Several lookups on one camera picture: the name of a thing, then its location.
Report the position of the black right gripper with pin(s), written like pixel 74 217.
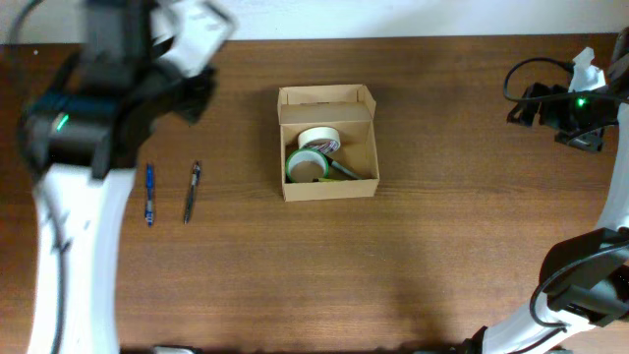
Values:
pixel 536 104

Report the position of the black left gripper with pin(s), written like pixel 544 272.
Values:
pixel 195 91

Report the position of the black pen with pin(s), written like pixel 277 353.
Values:
pixel 190 201

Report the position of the blue pen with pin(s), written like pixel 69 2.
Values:
pixel 149 185

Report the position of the green tape roll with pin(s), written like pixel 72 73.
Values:
pixel 305 165

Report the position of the beige masking tape roll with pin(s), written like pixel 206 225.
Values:
pixel 324 139

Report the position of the cardboard box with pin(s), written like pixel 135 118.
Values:
pixel 349 109

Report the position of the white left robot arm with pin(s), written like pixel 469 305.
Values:
pixel 80 141

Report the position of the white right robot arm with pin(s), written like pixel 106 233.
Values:
pixel 583 281

